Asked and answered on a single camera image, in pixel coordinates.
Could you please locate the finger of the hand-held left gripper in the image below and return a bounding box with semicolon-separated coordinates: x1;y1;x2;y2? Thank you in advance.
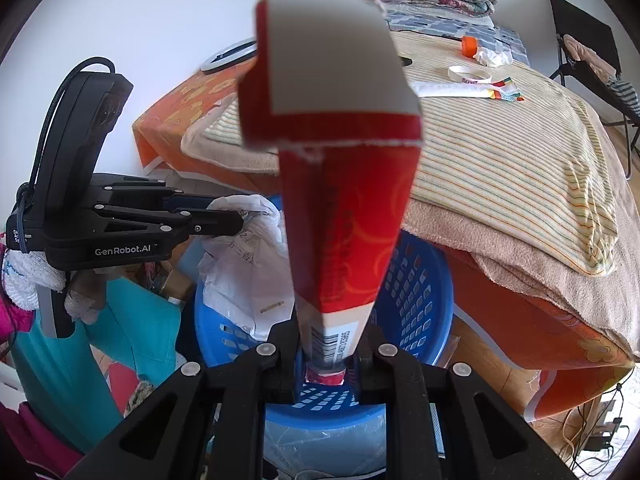
92;182;216;213
95;205;246;237

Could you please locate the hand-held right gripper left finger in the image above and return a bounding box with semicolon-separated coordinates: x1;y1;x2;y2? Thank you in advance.
65;320;306;480

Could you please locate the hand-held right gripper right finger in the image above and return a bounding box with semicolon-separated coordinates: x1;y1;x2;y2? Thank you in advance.
350;327;576;480

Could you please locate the blue plastic basket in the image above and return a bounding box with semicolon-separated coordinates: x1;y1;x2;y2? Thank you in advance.
192;195;456;431

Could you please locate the red carton box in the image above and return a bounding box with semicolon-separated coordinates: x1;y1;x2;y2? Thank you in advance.
237;0;425;386

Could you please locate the white tissue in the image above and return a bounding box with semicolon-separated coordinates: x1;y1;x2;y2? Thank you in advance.
472;46;513;67

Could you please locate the person's left hand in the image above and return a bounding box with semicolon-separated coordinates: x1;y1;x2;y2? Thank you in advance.
2;247;103;326

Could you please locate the brown cardboard box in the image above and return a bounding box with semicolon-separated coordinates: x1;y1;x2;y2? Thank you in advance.
135;257;197;306

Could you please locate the teal garment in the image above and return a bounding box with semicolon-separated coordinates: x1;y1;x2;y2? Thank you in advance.
10;277;183;453

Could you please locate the orange floral bed sheet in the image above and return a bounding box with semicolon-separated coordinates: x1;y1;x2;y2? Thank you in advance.
132;67;636;421

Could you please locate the magenta cloth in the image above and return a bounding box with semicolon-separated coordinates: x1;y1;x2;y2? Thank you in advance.
0;290;81;480

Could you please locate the striped towel blanket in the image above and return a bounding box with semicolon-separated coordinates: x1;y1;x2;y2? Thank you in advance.
180;30;621;277

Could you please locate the long white packet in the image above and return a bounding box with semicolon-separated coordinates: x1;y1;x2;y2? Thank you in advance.
410;81;501;101

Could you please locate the white tape roll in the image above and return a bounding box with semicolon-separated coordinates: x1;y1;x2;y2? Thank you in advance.
447;65;493;84

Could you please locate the blue patterned pillow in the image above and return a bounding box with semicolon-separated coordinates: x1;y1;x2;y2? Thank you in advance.
385;2;531;66

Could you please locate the colourful striped wrapper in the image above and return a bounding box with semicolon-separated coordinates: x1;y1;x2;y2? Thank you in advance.
489;77;526;103

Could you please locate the striped grey cloth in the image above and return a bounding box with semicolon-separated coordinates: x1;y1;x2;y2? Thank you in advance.
607;77;640;113

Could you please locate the beige cloth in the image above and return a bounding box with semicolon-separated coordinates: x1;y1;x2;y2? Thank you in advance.
562;34;621;81

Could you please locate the black folding chair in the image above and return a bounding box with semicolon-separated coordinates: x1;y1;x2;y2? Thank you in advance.
547;0;640;181

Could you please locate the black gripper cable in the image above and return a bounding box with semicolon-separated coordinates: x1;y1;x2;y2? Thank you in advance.
12;57;117;241

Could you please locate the white ring light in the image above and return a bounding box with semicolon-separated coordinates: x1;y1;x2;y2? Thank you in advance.
200;37;258;75

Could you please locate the bundle of floor cables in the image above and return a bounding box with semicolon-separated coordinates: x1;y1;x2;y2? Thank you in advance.
560;382;632;467

